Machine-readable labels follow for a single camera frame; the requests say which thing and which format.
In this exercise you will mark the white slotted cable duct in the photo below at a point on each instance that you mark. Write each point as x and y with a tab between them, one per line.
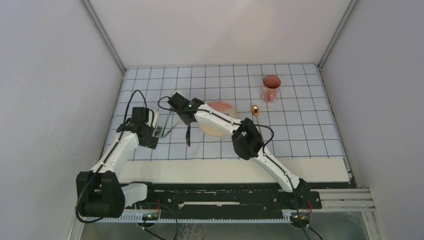
139	217

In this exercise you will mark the pink patterned mug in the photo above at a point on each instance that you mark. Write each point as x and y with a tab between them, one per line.
270	88

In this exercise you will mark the metal spoon wooden handle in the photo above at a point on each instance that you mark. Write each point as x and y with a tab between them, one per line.
255	112

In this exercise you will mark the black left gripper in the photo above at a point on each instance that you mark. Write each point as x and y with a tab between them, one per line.
151	142

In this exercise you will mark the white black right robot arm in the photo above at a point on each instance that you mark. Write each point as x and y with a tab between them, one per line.
246	139

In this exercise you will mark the metal cutlery piece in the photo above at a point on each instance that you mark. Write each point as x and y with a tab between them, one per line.
188	136

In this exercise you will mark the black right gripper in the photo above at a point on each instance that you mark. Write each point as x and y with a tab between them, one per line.
186	122

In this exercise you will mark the silver metal fork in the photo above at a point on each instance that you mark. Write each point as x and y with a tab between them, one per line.
171	128

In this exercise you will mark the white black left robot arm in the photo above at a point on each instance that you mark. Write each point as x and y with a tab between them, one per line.
100	193

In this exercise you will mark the cream pink branch plate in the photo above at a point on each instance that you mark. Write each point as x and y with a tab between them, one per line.
212	125

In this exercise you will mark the white checked tablecloth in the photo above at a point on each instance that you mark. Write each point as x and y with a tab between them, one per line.
288	101

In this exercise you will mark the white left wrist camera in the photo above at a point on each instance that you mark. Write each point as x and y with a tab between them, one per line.
153	118

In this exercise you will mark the iridescent rainbow fork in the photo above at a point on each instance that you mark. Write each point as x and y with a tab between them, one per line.
166	123

